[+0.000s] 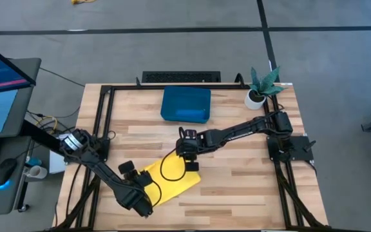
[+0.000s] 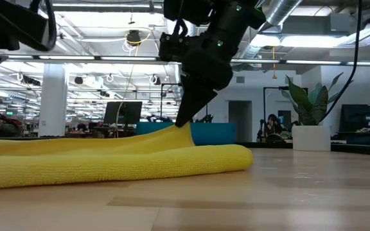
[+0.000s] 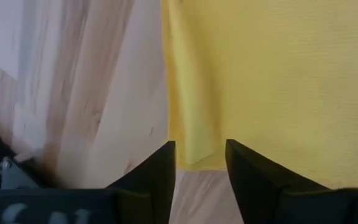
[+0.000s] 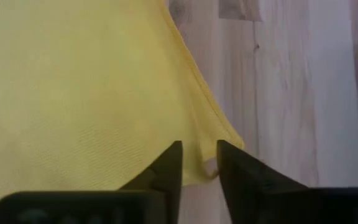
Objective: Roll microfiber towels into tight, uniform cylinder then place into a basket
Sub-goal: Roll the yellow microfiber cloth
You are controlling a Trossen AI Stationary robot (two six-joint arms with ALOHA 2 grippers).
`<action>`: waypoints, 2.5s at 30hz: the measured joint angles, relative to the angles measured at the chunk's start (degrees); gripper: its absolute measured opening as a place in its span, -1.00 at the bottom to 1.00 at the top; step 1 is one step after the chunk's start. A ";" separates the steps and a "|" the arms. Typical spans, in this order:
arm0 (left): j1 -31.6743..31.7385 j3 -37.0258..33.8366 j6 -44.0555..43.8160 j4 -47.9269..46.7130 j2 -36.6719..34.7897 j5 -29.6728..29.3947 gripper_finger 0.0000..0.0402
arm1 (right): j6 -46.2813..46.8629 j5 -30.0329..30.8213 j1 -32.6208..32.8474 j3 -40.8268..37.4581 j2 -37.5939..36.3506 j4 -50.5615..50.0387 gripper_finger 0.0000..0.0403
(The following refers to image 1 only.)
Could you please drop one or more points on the black aluminium table frame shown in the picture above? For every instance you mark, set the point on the black aluminium table frame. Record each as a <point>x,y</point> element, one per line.
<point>130,87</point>

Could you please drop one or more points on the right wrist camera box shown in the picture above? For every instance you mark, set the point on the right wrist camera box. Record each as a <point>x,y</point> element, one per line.
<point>192,166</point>

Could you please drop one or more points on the teal plastic object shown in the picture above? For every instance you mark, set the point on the teal plastic object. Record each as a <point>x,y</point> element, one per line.
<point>34,161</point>

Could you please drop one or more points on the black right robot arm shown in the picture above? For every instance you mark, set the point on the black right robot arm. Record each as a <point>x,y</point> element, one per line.
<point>237,130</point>

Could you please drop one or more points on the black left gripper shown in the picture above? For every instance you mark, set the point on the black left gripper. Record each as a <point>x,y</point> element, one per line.
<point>142,178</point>

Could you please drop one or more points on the green plant in white pot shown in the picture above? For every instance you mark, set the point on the green plant in white pot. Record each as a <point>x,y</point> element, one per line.
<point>254,101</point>

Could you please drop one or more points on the blue plastic basket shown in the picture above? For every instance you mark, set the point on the blue plastic basket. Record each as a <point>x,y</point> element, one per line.
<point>185,100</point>

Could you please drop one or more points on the black floor vent grille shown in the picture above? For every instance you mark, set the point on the black floor vent grille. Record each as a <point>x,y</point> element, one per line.
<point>179,76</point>

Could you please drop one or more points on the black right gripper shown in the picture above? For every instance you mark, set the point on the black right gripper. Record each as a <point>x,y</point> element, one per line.
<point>190,146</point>

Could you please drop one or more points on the white box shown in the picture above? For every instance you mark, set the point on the white box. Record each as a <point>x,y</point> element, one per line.
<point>55,164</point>

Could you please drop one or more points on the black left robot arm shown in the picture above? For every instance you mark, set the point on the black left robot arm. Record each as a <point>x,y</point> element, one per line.
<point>108,174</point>

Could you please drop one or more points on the black computer mouse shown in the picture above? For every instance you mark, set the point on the black computer mouse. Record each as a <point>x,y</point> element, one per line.
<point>3,170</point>

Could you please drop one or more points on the blue microfiber towel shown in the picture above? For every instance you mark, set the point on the blue microfiber towel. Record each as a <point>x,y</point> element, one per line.
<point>190,113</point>

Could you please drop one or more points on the white mug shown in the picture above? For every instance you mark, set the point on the white mug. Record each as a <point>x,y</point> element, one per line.
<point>37,172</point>

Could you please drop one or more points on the grey computer cart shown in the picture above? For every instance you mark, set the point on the grey computer cart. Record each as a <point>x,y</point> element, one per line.
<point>24,106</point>

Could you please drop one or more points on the black support beam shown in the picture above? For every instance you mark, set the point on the black support beam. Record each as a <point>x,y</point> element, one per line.
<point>40,137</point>

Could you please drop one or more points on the black frame bracket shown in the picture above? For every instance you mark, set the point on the black frame bracket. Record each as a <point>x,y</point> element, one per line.
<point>237,80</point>
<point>138,82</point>

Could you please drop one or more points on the yellow microfiber towel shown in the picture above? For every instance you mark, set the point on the yellow microfiber towel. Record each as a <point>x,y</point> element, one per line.
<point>179,191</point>

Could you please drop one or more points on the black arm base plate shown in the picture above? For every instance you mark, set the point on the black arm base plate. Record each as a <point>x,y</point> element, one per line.
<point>298,148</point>
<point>105,151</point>

